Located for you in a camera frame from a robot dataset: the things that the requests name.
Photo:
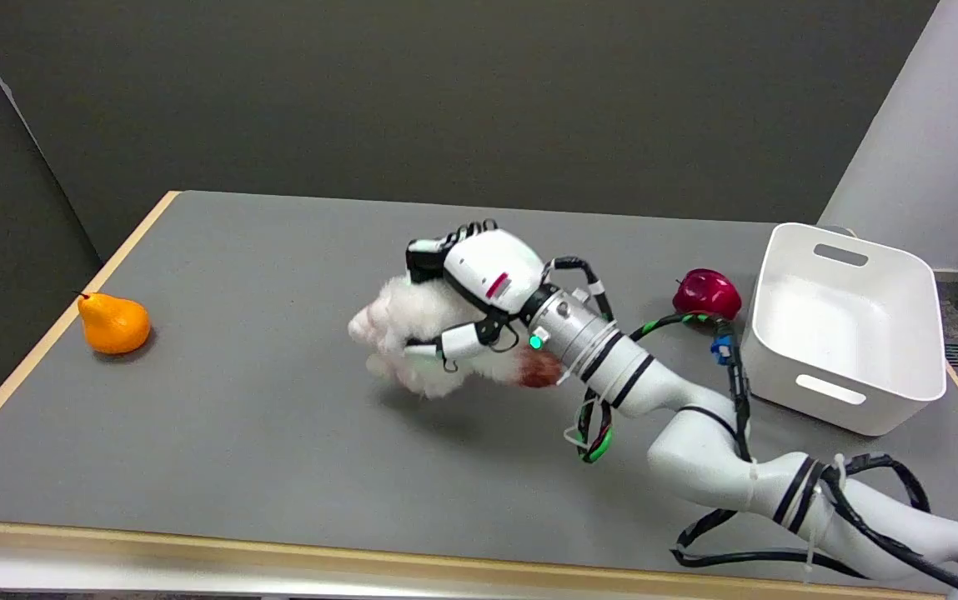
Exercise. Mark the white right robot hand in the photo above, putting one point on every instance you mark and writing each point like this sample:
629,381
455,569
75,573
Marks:
491,275

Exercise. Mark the white fluffy plush toy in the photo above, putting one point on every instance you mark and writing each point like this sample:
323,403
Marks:
424,333

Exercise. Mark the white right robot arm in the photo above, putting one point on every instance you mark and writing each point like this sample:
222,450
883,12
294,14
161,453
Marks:
695,433

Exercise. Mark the white plastic box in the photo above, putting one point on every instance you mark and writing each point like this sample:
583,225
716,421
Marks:
845,329

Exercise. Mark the red apple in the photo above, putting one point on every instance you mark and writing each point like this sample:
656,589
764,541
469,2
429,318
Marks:
706,295

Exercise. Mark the orange pear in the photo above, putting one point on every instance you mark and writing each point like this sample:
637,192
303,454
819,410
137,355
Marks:
114,323

